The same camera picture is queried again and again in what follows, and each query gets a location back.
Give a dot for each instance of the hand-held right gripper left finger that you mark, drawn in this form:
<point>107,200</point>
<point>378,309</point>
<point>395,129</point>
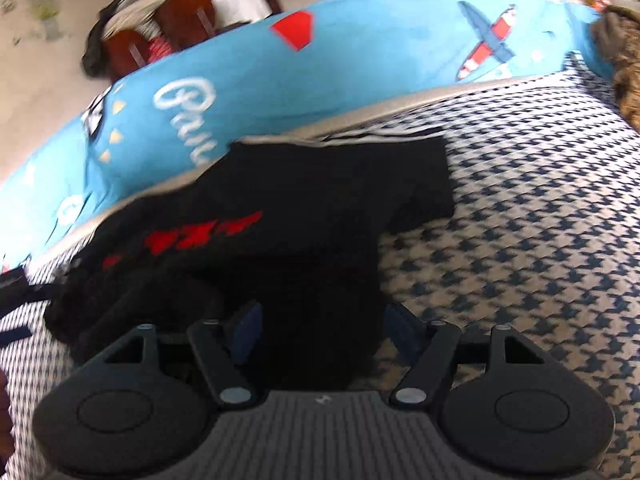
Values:
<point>247,332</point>

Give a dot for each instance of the black t-shirt red print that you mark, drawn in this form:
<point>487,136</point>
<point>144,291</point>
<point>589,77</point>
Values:
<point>300,210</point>

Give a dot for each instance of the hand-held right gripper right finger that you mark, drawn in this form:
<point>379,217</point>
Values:
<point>400,330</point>

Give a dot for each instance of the pile of clothes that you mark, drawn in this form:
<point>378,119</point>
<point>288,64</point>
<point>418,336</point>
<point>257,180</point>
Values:
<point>120,10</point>

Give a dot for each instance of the lavender pot wall sticker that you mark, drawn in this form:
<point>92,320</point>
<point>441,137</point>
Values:
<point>42,10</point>

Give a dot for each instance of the houndstooth sofa seat cover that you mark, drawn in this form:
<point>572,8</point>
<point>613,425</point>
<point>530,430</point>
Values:
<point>525,235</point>

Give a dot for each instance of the brown patterned cushion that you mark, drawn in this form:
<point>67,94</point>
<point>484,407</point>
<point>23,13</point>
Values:
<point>622,60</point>

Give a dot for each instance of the red floral cloth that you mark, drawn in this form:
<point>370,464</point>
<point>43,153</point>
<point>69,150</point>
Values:
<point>159,47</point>

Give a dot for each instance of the white-clothed dining table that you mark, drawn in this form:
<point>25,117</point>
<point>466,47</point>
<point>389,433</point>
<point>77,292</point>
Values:
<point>240,5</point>

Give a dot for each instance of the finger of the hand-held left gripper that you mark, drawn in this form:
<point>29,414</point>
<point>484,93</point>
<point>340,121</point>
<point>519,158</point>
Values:
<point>15,336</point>
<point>14,290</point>

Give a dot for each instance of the brown wooden chair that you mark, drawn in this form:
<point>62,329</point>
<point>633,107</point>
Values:
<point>185,20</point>
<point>125,55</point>

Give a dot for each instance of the blue printed sofa backrest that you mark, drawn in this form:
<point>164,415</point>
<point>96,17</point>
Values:
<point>375,60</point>

